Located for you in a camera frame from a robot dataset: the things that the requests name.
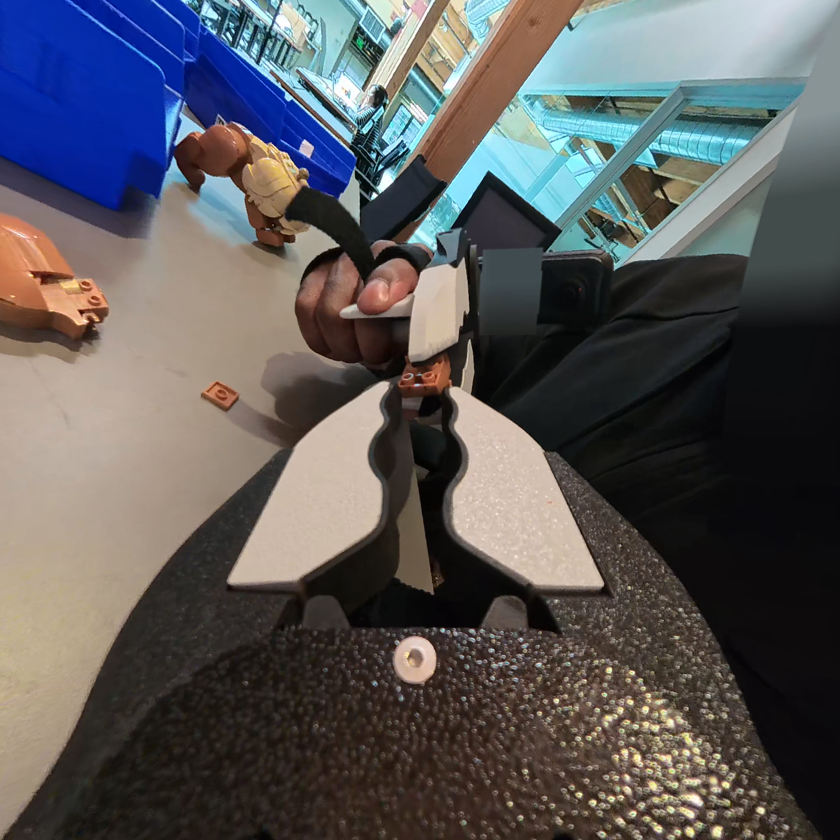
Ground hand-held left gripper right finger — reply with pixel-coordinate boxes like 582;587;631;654
440;388;606;598

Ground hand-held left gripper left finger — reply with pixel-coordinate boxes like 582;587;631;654
227;385;416;594

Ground small brown brick plate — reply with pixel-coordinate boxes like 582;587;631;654
398;352;454;418

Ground round brown brick assembly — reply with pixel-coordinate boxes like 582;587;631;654
0;214;111;342

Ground grey desk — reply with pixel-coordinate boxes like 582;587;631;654
0;125;434;815

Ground black monitor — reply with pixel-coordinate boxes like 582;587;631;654
453;171;563;253

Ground black office chair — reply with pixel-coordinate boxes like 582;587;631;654
359;158;450;245

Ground wooden beam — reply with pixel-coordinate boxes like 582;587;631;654
410;0;585;185

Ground brown and tan brick assembly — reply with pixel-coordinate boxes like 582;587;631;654
174;121;313;253

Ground row of blue plastic bins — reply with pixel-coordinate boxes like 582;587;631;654
0;0;358;211

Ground silver ventilation duct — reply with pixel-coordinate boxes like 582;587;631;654
539;108;762;165

